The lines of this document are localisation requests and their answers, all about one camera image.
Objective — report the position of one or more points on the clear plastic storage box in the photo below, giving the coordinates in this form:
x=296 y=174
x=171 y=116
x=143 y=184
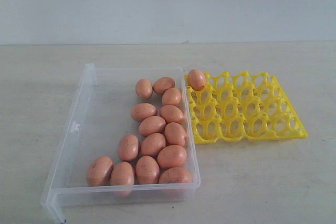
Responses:
x=99 y=118

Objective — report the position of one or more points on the brown egg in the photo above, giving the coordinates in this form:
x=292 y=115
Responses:
x=147 y=170
x=162 y=84
x=153 y=144
x=144 y=88
x=128 y=148
x=172 y=156
x=123 y=174
x=171 y=96
x=99 y=171
x=175 y=175
x=142 y=111
x=175 y=134
x=152 y=124
x=172 y=113
x=196 y=79

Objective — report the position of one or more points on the yellow plastic egg tray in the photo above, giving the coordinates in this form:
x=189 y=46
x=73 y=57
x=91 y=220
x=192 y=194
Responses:
x=231 y=108

